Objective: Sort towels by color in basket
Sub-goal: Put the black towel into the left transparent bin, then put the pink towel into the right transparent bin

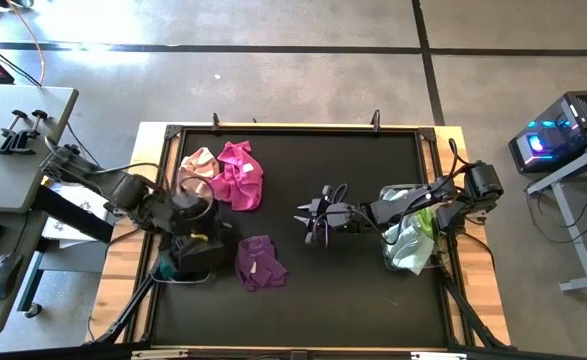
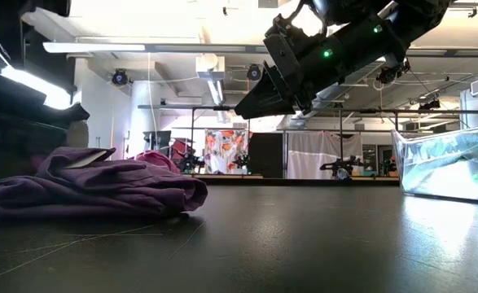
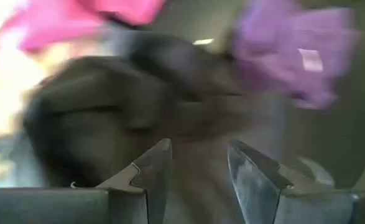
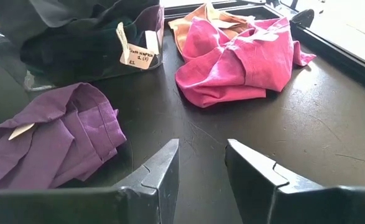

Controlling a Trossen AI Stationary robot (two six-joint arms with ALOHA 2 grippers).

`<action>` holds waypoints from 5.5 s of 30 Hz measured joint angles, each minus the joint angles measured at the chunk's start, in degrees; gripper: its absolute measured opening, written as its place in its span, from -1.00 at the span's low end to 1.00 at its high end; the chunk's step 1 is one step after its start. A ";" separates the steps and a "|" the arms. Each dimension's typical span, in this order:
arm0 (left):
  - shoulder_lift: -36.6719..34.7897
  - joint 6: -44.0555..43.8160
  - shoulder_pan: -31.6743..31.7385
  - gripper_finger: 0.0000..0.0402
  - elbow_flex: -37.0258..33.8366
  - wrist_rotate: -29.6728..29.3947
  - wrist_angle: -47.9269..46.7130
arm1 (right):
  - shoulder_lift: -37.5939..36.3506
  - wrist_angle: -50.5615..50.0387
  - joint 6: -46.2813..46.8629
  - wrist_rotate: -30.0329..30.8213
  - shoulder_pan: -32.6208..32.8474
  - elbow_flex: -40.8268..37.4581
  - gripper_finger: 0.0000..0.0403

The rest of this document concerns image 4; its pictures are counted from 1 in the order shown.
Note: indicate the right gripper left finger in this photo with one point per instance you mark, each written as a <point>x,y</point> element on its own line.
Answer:
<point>76,207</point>

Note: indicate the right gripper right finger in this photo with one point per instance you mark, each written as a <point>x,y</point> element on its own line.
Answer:
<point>294,205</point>

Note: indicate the purple towel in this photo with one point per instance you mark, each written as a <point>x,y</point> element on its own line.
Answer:
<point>51,140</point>

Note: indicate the pink towel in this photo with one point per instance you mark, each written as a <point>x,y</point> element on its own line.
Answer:
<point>247,62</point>

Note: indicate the dark green towel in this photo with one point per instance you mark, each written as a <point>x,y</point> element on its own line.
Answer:
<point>85,53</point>

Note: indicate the clear plastic bin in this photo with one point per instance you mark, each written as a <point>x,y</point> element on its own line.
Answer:
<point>157,37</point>

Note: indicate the dark grey tagged towel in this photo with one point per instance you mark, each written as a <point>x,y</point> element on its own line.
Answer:
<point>76,12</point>

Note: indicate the peach towel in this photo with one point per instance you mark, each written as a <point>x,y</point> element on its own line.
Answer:
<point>188,28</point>

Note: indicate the black table edge clamp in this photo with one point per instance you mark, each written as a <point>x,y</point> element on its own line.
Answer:
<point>303,18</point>

